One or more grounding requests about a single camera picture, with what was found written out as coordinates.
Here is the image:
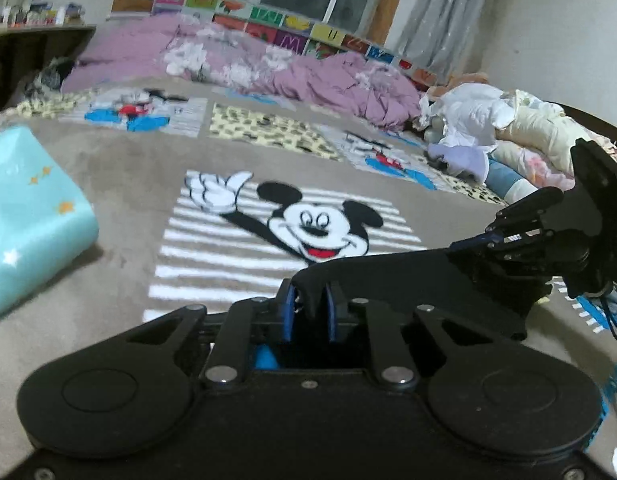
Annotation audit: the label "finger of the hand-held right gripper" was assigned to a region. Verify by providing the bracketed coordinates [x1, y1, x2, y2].
[449, 232, 544, 261]
[493, 187, 564, 231]

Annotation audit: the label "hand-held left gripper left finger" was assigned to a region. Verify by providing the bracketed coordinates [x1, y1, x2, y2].
[126, 280, 296, 391]

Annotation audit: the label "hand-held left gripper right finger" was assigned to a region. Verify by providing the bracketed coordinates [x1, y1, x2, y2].
[326, 282, 492, 393]

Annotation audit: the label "black pants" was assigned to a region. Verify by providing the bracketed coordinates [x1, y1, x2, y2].
[293, 247, 552, 341]

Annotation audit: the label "pile of unfolded clothes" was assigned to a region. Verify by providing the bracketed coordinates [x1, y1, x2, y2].
[421, 82, 617, 202]

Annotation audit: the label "lavender garment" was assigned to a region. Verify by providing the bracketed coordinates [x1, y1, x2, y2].
[427, 142, 490, 182]

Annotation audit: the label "orange plush toy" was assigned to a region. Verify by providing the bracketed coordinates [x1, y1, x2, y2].
[429, 72, 490, 98]

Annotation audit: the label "cartoon mouse printed blanket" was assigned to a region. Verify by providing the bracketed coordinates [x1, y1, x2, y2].
[0, 77, 617, 461]

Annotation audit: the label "grey sheer curtain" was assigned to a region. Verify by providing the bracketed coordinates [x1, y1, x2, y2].
[389, 0, 494, 81]

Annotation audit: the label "purple floral duvet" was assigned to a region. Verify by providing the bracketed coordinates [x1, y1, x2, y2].
[63, 12, 424, 128]

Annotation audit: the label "colourful alphabet headboard panel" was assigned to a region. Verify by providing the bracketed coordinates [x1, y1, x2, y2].
[151, 0, 439, 88]

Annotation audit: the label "folded teal printed shirt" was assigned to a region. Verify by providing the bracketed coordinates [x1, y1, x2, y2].
[0, 125, 100, 322]

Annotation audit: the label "grey striped cloth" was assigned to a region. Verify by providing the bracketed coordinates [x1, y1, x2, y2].
[22, 57, 75, 102]

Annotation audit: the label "wooden desk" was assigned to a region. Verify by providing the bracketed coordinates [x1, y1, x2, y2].
[0, 24, 96, 116]

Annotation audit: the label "clutter of small desk items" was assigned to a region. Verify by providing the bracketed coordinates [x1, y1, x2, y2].
[0, 0, 86, 28]

